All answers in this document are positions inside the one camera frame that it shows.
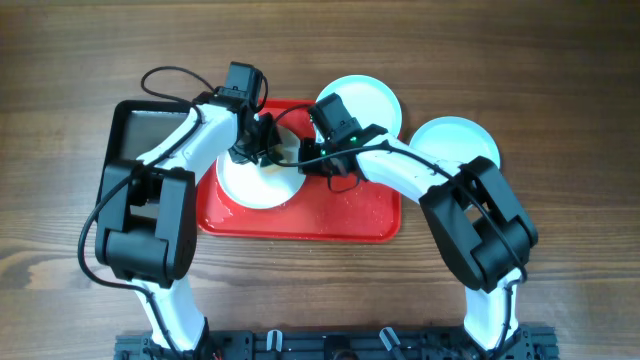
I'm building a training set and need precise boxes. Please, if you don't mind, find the white plate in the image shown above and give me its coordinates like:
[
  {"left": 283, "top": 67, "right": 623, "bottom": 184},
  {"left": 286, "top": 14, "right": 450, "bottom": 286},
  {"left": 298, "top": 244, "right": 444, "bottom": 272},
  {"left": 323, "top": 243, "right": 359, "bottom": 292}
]
[{"left": 215, "top": 152, "right": 306, "bottom": 210}]

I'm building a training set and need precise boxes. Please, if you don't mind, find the light blue plate top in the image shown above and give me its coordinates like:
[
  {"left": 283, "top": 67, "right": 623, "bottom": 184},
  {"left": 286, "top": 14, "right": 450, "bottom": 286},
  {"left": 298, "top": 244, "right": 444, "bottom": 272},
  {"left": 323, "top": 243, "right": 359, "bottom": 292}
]
[{"left": 316, "top": 75, "right": 403, "bottom": 137}]

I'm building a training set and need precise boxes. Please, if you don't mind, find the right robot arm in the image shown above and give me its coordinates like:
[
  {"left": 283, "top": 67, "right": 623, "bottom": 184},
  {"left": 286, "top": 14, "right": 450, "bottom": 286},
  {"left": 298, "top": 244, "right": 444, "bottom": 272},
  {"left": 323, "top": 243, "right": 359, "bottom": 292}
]
[{"left": 298, "top": 135, "right": 538, "bottom": 357}]

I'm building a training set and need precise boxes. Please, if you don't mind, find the light blue plate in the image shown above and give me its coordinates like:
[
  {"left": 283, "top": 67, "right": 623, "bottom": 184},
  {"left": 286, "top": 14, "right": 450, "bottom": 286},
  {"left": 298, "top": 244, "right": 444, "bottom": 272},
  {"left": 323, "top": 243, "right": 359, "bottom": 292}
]
[
  {"left": 409, "top": 116, "right": 501, "bottom": 168},
  {"left": 316, "top": 75, "right": 403, "bottom": 137}
]

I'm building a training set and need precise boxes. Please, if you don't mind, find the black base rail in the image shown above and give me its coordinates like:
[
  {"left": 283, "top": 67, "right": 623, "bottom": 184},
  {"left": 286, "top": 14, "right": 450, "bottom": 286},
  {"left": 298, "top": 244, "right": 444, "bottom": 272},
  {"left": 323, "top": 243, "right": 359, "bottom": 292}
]
[{"left": 113, "top": 325, "right": 560, "bottom": 360}]

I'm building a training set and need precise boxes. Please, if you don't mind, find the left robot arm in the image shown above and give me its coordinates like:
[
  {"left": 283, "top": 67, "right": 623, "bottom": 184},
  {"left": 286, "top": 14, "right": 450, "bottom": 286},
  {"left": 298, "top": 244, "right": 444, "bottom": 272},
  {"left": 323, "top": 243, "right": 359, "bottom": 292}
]
[{"left": 87, "top": 87, "right": 271, "bottom": 359}]

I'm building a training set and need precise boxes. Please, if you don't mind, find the black metal tray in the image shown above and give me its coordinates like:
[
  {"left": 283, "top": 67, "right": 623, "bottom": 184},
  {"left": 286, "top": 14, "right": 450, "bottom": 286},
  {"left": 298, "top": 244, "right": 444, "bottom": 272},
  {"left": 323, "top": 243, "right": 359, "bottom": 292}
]
[{"left": 94, "top": 99, "right": 196, "bottom": 221}]

